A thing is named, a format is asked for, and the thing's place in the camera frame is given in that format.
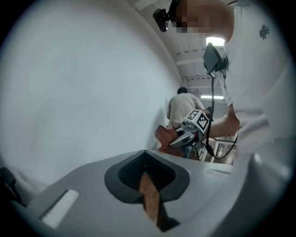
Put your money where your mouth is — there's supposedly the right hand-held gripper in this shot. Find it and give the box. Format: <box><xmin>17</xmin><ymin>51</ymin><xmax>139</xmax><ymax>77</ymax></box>
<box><xmin>169</xmin><ymin>109</ymin><xmax>210</xmax><ymax>149</ymax></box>

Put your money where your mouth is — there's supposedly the person's right forearm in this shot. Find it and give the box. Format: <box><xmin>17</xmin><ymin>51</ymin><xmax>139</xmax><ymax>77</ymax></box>
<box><xmin>203</xmin><ymin>112</ymin><xmax>241</xmax><ymax>139</ymax></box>

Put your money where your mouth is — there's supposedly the long ceiling light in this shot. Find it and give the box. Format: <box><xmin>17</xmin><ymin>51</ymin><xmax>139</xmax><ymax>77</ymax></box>
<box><xmin>200</xmin><ymin>94</ymin><xmax>225</xmax><ymax>100</ymax></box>

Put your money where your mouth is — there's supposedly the black chest-mounted device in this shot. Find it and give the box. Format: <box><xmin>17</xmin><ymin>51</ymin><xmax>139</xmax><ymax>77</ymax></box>
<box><xmin>203</xmin><ymin>42</ymin><xmax>229</xmax><ymax>75</ymax></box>

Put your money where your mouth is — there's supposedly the person's white shirt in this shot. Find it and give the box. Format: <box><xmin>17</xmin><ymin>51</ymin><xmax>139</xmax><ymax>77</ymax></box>
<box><xmin>217</xmin><ymin>0</ymin><xmax>296</xmax><ymax>172</ymax></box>

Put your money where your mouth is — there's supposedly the rectangular ceiling light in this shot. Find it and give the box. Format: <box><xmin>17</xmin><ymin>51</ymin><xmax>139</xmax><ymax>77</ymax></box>
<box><xmin>205</xmin><ymin>36</ymin><xmax>226</xmax><ymax>48</ymax></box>

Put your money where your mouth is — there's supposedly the white metal frame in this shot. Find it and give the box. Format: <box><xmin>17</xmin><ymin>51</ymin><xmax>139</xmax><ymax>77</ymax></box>
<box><xmin>198</xmin><ymin>136</ymin><xmax>238</xmax><ymax>164</ymax></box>

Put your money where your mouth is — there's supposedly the black cable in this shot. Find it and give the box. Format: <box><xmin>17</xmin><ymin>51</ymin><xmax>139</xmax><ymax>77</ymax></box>
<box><xmin>204</xmin><ymin>72</ymin><xmax>240</xmax><ymax>160</ymax></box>

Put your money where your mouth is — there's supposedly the black head camera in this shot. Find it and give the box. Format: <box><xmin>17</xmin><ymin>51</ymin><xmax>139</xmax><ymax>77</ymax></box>
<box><xmin>153</xmin><ymin>0</ymin><xmax>180</xmax><ymax>33</ymax></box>

